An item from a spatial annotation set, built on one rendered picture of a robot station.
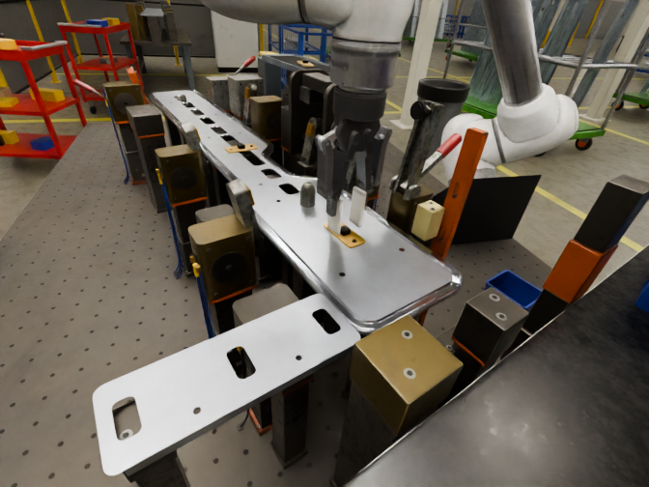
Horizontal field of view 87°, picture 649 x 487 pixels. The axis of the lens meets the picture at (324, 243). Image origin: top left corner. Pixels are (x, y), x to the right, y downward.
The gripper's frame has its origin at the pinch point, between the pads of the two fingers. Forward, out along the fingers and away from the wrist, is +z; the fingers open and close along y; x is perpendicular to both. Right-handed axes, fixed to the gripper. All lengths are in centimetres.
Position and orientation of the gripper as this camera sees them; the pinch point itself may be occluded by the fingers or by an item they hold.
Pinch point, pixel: (346, 211)
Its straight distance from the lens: 60.3
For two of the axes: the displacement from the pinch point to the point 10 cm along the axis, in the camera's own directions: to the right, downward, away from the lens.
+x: 5.6, 5.1, -6.5
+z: -0.6, 8.1, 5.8
